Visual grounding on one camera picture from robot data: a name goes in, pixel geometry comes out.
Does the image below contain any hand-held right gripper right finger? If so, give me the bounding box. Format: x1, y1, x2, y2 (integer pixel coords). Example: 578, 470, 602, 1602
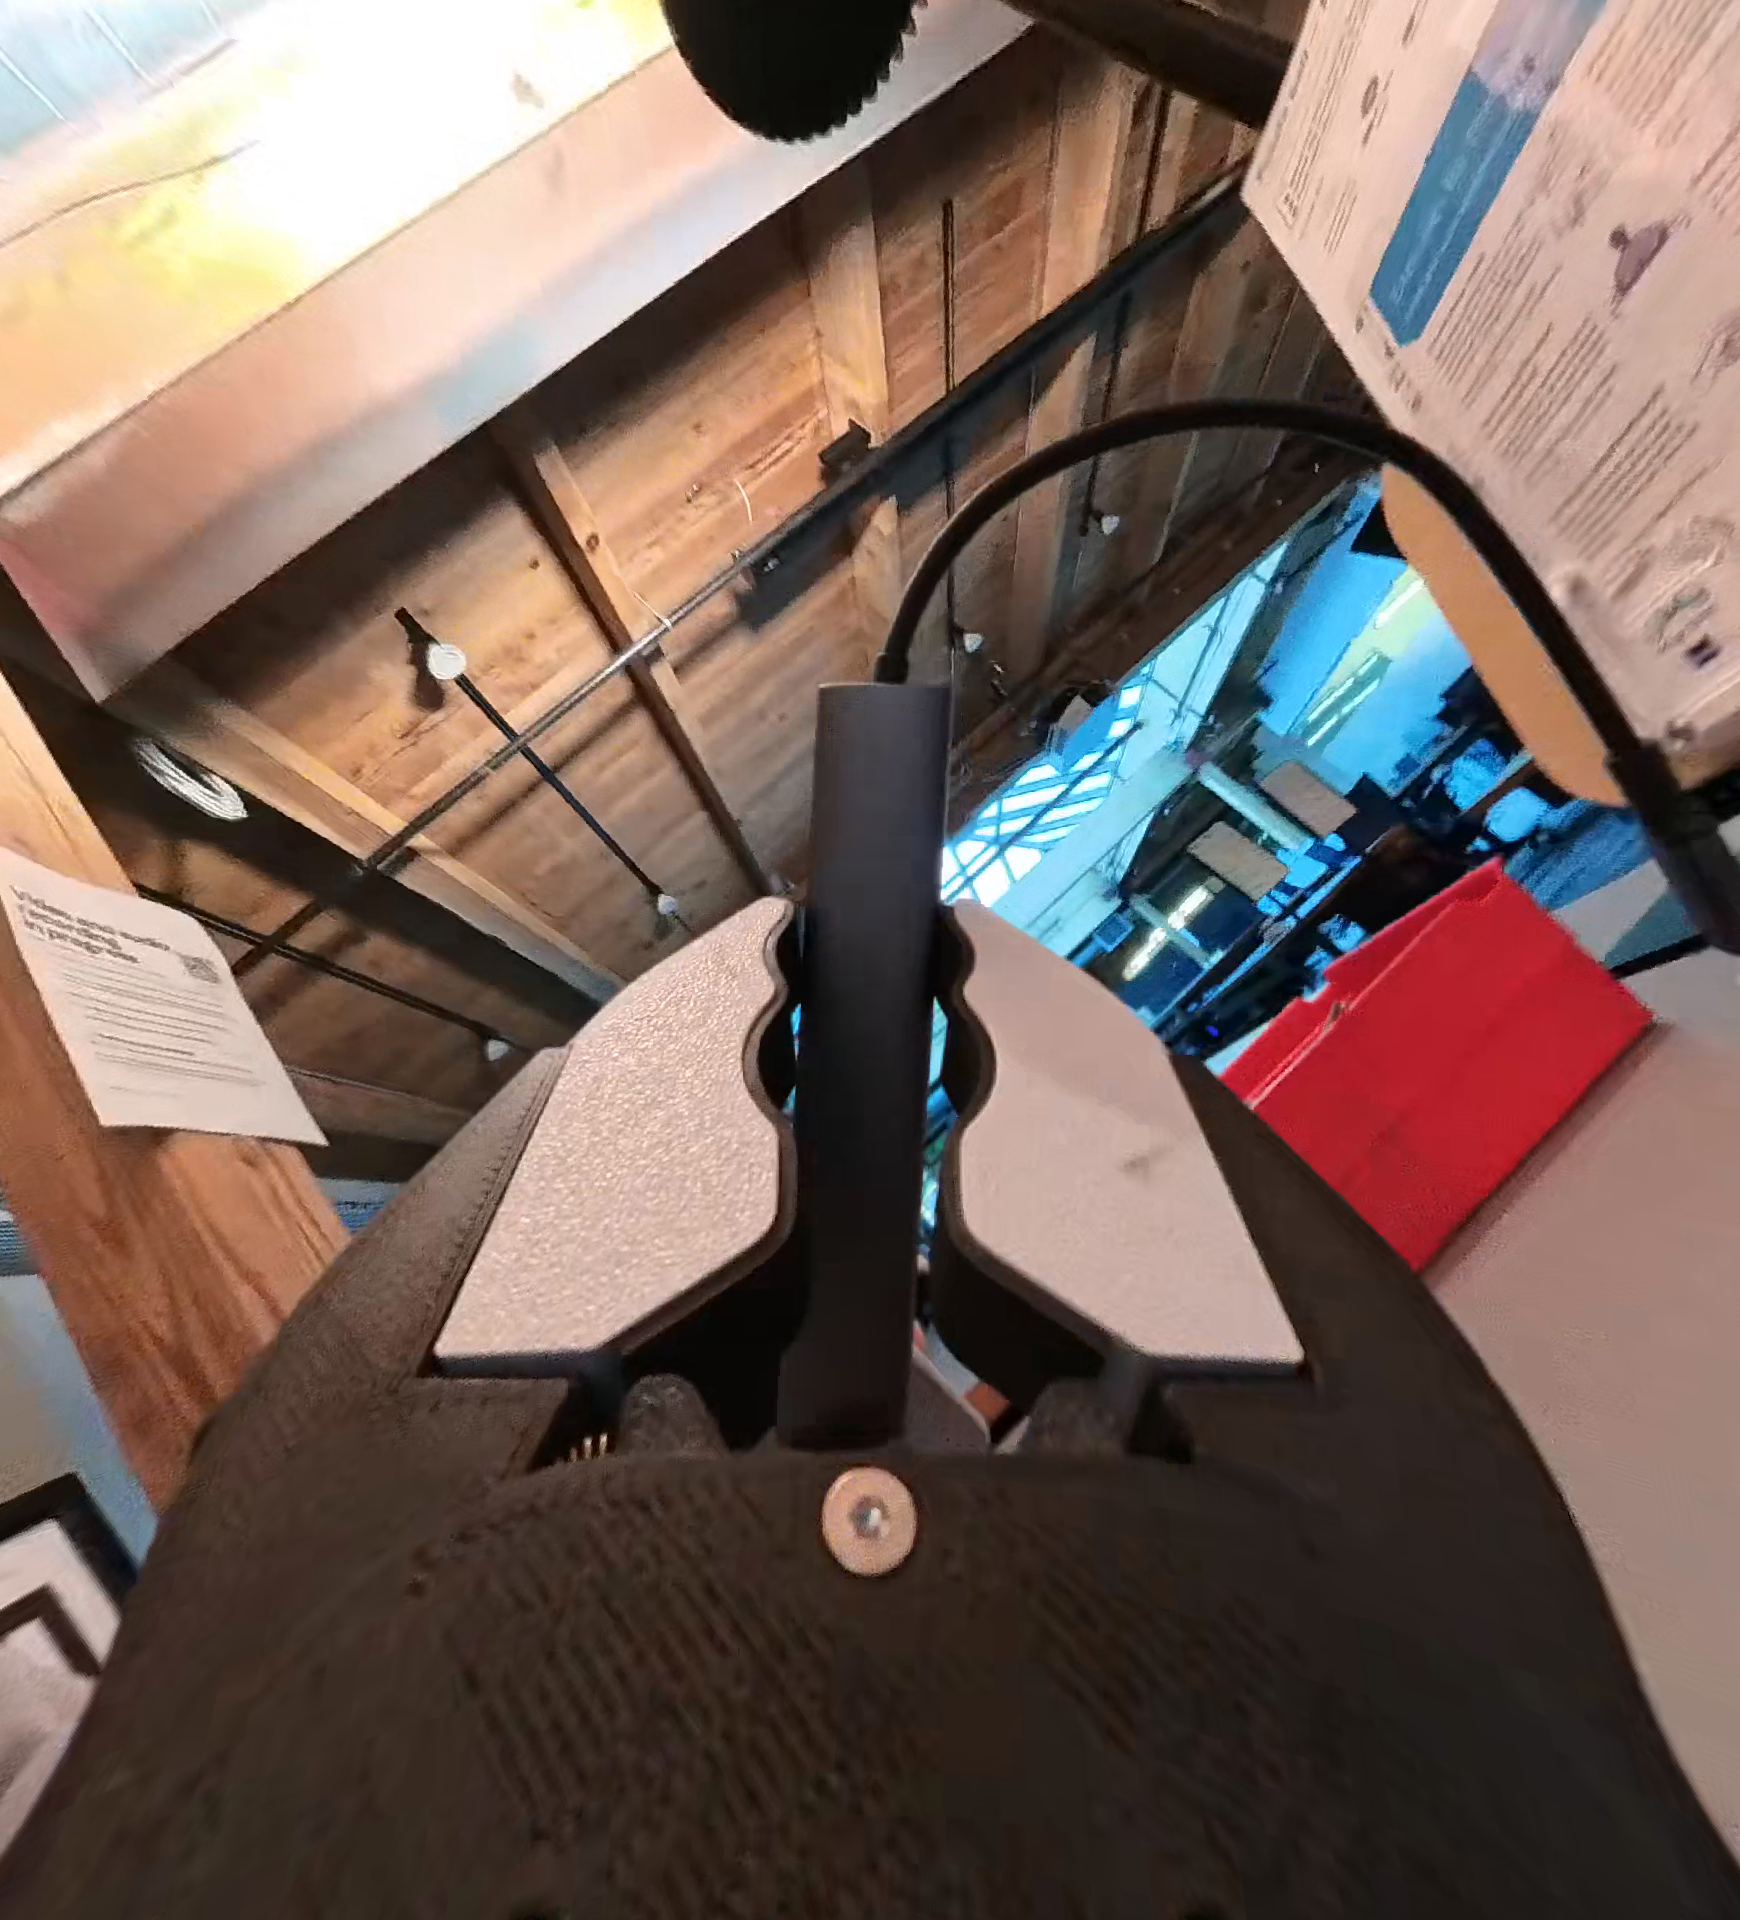
932, 903, 1308, 1376

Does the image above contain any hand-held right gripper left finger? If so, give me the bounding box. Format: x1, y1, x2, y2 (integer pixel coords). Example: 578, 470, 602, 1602
434, 899, 812, 1379

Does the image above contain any black usb hub cable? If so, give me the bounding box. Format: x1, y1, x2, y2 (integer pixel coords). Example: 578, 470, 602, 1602
874, 402, 1740, 994

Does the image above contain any grey desk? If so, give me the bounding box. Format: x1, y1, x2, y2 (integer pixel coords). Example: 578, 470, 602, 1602
1418, 838, 1740, 1920

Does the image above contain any red plastic bin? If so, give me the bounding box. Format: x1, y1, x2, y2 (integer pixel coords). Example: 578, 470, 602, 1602
1217, 859, 1657, 1275

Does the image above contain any white paper notice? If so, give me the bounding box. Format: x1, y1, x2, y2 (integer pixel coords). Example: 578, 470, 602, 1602
0, 837, 328, 1149

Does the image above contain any printed leaflet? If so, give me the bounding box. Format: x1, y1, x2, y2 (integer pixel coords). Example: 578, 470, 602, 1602
1244, 0, 1740, 752

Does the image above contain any black ribbed disc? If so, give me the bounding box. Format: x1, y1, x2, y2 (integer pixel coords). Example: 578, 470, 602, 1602
659, 0, 932, 144

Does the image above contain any wooden post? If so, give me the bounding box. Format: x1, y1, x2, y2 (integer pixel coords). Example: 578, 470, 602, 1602
0, 540, 347, 1502

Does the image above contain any black picture frame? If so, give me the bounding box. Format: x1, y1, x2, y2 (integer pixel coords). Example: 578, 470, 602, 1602
0, 1475, 138, 1683

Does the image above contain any black ceiling track rail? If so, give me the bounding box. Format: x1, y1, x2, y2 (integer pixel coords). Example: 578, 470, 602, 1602
360, 195, 1254, 878

